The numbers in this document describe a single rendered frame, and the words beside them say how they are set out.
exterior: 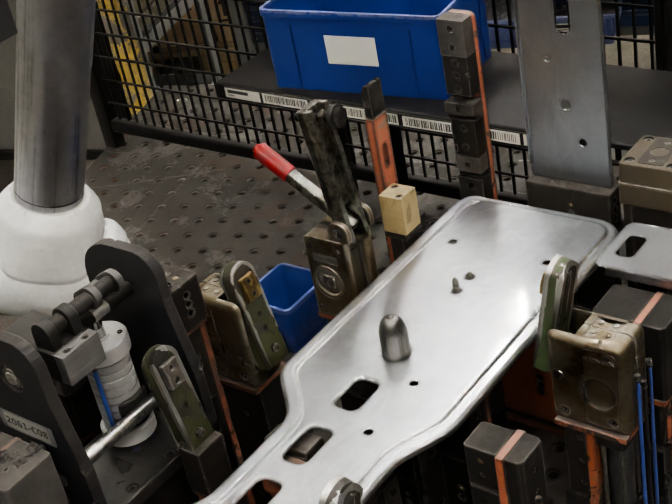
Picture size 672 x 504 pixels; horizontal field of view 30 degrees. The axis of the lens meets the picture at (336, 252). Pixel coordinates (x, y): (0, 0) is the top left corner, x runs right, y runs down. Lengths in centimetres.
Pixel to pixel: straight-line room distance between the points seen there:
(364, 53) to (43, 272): 56
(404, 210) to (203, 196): 93
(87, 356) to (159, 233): 110
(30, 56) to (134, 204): 79
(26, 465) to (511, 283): 58
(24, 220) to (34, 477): 67
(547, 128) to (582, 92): 8
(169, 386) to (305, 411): 14
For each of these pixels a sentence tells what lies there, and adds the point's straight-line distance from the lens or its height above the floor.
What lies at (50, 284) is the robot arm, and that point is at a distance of 188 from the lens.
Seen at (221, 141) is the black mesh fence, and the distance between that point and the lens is 246.
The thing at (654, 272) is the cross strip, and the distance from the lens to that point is 145.
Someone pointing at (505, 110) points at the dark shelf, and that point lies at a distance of 177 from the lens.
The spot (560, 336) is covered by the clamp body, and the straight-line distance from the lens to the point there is 129.
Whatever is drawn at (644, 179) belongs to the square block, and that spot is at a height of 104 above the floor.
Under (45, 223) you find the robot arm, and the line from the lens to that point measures 183.
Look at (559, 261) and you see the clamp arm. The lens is 127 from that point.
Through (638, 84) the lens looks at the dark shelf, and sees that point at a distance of 181.
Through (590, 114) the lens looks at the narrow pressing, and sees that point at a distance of 158.
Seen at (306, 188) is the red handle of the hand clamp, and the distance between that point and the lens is 150.
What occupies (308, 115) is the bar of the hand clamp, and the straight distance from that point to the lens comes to 142.
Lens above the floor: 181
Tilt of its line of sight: 31 degrees down
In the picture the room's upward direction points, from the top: 12 degrees counter-clockwise
